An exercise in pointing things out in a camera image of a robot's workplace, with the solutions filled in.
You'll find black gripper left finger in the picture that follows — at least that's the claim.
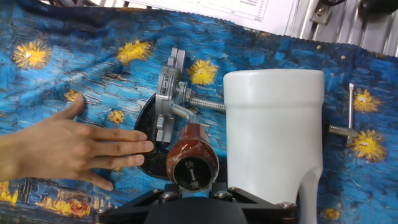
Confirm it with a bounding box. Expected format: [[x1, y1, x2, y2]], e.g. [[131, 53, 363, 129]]
[[92, 183, 181, 224]]

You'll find starry night painting cloth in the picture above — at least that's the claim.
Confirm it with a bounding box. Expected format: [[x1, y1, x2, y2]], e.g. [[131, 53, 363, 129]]
[[0, 0, 398, 224]]

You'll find black round knob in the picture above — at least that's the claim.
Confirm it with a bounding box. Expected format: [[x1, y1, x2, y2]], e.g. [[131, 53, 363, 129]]
[[357, 0, 398, 18]]

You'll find silver camera mount bracket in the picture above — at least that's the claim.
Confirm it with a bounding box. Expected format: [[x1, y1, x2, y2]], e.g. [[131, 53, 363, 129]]
[[309, 0, 334, 26]]

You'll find silver lever with brown handle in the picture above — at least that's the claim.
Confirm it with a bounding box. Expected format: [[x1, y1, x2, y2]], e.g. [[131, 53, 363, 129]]
[[164, 102, 220, 193]]

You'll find bare human hand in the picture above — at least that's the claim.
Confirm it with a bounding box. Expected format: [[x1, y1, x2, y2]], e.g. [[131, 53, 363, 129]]
[[0, 93, 155, 192]]

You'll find black clamp frame silver head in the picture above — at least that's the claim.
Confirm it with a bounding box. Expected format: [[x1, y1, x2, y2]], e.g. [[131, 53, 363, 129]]
[[133, 47, 224, 182]]

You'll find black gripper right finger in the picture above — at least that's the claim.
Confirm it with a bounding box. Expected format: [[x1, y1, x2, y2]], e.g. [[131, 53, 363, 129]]
[[213, 183, 298, 224]]

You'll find white plastic jug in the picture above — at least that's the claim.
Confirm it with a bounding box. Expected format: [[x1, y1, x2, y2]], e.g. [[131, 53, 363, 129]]
[[223, 68, 326, 224]]

